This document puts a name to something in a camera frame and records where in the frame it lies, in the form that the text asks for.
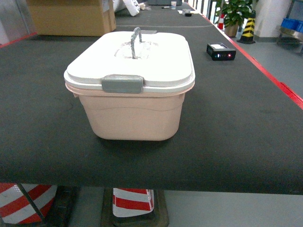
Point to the white box lid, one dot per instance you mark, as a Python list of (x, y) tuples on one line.
[(134, 62)]

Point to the pink plastic storage box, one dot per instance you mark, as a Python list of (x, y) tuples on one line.
[(145, 116)]

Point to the black electronic device box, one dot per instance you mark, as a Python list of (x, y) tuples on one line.
[(220, 52)]

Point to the cardboard box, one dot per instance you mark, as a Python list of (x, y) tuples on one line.
[(72, 17)]

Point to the black table mat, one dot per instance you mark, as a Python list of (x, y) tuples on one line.
[(240, 131)]

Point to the middle red white cone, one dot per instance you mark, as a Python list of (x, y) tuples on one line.
[(124, 207)]

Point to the red white traffic cone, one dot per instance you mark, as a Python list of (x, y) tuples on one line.
[(221, 22)]

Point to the paper cup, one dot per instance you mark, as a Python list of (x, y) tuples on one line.
[(173, 5)]

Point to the yellow black bollard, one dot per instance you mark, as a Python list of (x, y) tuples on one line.
[(247, 36)]

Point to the green potted plant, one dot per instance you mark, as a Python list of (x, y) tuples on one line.
[(234, 11)]

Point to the left red white cone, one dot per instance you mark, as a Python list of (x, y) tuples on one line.
[(36, 205)]

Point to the steel roller rack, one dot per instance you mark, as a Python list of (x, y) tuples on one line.
[(287, 36)]

